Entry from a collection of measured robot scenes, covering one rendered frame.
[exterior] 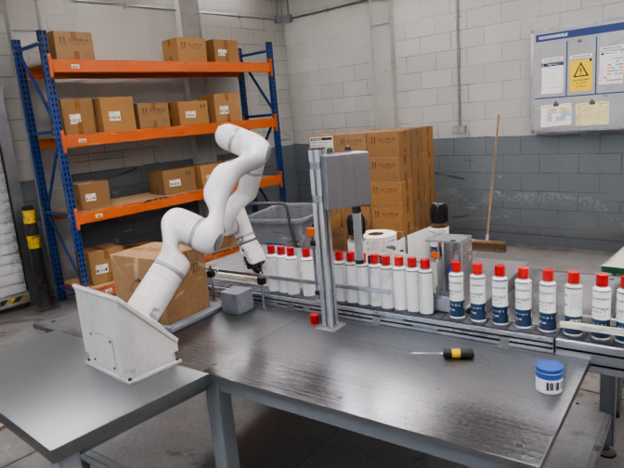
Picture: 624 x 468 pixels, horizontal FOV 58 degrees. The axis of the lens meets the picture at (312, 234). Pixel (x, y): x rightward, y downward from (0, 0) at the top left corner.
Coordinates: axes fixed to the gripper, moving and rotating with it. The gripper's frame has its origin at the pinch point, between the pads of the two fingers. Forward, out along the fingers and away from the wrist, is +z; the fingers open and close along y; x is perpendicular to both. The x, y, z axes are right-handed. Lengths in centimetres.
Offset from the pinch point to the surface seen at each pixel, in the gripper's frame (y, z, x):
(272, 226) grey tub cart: 171, -27, 134
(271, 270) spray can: -2.6, 0.1, -9.9
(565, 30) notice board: 439, -107, -76
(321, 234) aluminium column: -17, -7, -53
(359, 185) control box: -8, -18, -70
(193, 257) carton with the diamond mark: -26.8, -16.7, 5.7
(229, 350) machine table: -48, 20, -20
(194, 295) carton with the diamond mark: -29.0, -1.9, 11.1
